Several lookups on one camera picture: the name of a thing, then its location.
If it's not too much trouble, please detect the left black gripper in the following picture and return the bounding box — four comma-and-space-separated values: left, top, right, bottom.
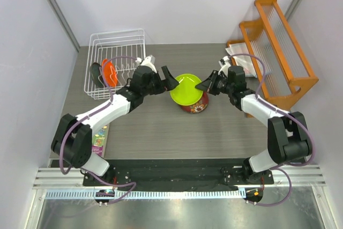
141, 66, 178, 96

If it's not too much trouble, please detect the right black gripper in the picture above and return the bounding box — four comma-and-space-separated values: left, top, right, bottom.
197, 70, 234, 95

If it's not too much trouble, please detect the lime green plate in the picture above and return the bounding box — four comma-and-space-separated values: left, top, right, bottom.
169, 73, 203, 106

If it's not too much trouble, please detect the red floral plate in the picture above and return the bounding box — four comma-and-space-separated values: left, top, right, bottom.
180, 93, 209, 114

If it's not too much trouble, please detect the orange plate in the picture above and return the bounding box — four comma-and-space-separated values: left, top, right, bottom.
102, 59, 118, 87

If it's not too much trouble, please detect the dark teal plate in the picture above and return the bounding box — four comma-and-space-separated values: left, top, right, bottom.
90, 62, 105, 88

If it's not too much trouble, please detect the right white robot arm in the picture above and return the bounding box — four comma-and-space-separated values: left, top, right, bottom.
195, 66, 314, 183

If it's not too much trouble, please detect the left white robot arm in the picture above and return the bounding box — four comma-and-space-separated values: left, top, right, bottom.
51, 65, 178, 186

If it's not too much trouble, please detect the orange wooden rack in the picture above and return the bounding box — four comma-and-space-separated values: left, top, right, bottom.
227, 0, 319, 110

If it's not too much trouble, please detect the white paper booklet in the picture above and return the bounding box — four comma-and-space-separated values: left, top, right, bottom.
226, 43, 263, 78

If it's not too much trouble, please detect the purple treehouse book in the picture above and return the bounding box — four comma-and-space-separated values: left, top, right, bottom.
92, 125, 109, 157

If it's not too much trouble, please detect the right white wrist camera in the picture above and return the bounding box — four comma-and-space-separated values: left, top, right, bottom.
219, 56, 231, 76

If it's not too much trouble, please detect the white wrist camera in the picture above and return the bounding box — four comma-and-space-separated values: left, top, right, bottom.
136, 55, 157, 73
219, 56, 231, 76

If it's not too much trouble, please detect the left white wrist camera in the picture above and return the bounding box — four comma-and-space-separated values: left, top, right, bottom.
136, 55, 157, 73

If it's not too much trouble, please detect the white wire dish rack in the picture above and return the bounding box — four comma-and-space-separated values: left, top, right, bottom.
84, 28, 146, 100

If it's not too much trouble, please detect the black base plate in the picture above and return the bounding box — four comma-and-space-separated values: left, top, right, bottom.
83, 158, 274, 191

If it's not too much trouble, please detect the perforated metal rail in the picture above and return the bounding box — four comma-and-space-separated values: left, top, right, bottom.
45, 188, 246, 200

